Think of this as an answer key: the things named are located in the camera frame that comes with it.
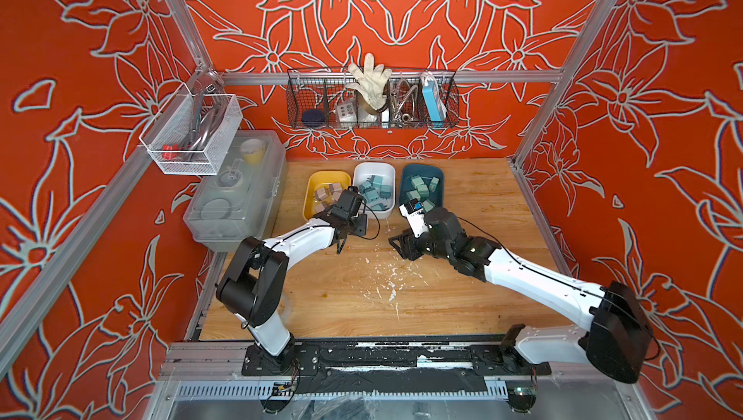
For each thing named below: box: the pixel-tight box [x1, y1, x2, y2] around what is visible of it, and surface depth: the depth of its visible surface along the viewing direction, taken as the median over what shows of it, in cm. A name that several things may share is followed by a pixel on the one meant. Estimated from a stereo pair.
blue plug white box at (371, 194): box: [363, 186, 379, 201], surface depth 106 cm
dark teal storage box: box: [399, 163, 446, 209], surface depth 112 cm
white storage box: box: [352, 161, 396, 220], surface depth 112 cm
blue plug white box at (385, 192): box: [379, 184, 392, 200], surface depth 109 cm
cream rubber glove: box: [346, 52, 393, 112], surface depth 92 cm
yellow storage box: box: [302, 170, 352, 221], surface depth 109 cm
